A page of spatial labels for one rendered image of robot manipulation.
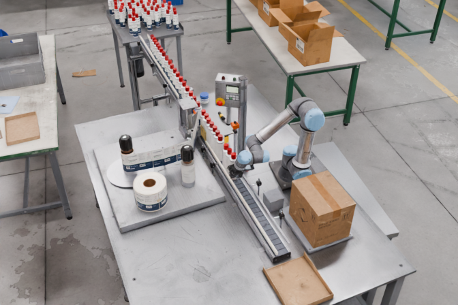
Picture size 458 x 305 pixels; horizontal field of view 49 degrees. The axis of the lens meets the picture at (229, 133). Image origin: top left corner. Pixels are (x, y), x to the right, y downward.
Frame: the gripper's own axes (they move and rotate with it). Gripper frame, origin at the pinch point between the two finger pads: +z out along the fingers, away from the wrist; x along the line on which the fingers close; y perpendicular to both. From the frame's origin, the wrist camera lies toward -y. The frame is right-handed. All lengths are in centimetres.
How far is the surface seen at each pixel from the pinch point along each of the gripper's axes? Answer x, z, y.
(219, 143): -24.4, 2.0, 2.0
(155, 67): -138, 86, 6
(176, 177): -13.7, 14.3, 34.3
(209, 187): 1.5, 5.5, 17.8
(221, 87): -49, -29, -2
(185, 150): -19.4, -16.6, 30.2
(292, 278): 72, -30, 1
